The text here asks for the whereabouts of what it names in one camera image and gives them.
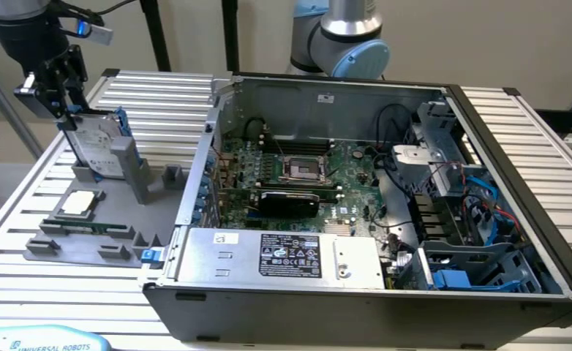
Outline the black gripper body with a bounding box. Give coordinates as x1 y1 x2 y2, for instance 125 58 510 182
0 12 70 69

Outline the hard disk with blue bracket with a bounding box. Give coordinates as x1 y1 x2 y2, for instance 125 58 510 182
62 105 135 181

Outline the blue disk bay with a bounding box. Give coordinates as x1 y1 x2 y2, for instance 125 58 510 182
414 239 545 294

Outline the black stand pole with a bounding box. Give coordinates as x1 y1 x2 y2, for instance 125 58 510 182
137 0 173 72
219 0 242 73

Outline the CPU chip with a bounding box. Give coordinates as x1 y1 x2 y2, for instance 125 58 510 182
62 189 102 216

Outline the grey parts rack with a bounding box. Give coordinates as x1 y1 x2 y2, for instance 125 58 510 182
23 137 194 271

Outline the green RAM stick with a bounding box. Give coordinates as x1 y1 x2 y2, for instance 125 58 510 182
45 218 126 235

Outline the blue case latch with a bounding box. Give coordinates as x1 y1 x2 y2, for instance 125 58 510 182
139 247 163 264

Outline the CPU socket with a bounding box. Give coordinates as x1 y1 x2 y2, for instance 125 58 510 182
275 155 329 184

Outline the black graphics card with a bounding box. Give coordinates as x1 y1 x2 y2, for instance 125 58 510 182
249 188 322 219

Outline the silver power supply unit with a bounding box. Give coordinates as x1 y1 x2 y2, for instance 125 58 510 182
170 227 385 290

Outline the blue Universal Robots joint cap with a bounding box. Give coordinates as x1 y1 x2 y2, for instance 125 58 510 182
0 324 114 351

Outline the green motherboard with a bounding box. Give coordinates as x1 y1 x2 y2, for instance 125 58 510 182
211 137 394 242

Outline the silver drive cage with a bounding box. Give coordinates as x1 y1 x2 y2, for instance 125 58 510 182
391 101 487 200

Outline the black open PC case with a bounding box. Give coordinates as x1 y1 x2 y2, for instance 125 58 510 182
141 71 572 344

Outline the black box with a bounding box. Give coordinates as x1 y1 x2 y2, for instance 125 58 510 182
533 108 572 135

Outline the aluminium frame post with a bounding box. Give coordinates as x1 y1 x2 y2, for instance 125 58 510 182
0 47 43 159

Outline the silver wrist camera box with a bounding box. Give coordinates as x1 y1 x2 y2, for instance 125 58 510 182
74 18 114 47

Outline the black camera cable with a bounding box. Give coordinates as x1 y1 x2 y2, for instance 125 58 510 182
58 0 138 23

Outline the short black wire loop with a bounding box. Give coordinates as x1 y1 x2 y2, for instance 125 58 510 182
242 116 263 139

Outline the long black wire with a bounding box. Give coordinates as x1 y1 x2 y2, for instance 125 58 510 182
373 103 417 149

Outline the blue wire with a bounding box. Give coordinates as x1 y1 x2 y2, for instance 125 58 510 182
463 174 501 235

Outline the red wire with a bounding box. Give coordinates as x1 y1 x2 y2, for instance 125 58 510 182
493 206 519 231

